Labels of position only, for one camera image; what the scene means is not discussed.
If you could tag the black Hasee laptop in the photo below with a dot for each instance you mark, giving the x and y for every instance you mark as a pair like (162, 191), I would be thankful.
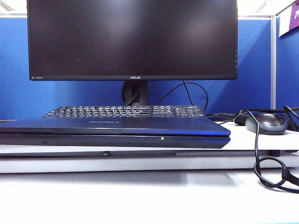
(116, 140)

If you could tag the black monitor stand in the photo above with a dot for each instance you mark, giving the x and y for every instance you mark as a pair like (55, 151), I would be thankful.
(140, 93)

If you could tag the black desktop keyboard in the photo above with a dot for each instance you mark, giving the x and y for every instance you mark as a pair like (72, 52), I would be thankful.
(116, 110)

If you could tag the black ASUS monitor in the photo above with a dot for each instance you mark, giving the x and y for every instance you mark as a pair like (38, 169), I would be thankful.
(130, 39)

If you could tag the black grey computer mouse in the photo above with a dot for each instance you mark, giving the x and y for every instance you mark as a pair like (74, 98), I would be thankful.
(266, 122)

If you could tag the blue office partition panel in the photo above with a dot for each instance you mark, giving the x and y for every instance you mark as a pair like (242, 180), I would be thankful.
(287, 70)
(14, 70)

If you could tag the white purple poster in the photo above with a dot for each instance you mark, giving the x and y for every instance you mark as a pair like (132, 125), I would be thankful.
(289, 21)

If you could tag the dark grey desk rail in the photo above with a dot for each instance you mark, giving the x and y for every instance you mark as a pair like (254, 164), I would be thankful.
(140, 153)

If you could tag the silver partition post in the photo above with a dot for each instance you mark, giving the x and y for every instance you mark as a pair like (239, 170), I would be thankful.
(273, 70)

